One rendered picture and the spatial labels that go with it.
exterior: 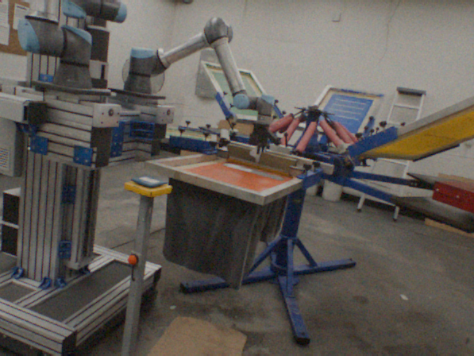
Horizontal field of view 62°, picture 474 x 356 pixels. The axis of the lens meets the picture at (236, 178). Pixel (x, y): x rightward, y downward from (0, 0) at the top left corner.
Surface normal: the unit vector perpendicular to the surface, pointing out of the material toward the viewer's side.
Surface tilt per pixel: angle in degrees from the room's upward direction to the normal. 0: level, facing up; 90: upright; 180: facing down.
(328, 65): 90
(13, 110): 90
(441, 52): 90
